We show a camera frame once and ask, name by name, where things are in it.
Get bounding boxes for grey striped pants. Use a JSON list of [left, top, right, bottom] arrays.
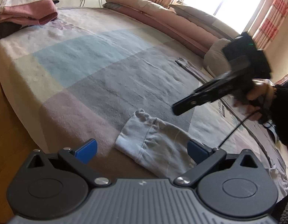
[[115, 57, 288, 193]]

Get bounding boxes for black sleeved right forearm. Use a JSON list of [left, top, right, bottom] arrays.
[[260, 81, 288, 146]]

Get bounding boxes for person right hand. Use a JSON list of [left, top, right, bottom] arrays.
[[234, 79, 275, 121]]

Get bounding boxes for grey cat face cushion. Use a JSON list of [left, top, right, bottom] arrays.
[[203, 38, 231, 77]]

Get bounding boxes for grey patterned pillow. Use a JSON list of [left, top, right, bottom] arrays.
[[169, 4, 240, 40]]

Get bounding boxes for wooden headboard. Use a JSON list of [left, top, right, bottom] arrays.
[[275, 74, 288, 85]]

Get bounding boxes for right pink curtain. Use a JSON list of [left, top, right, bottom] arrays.
[[253, 0, 288, 50]]

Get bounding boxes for pink folded quilt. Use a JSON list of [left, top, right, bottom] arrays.
[[104, 0, 219, 58]]

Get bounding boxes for dark folded garment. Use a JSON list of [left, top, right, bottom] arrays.
[[0, 0, 59, 39]]

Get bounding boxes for pink folded towel stack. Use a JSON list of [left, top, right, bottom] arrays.
[[0, 0, 58, 26]]

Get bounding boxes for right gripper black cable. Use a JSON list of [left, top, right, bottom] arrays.
[[218, 111, 278, 150]]

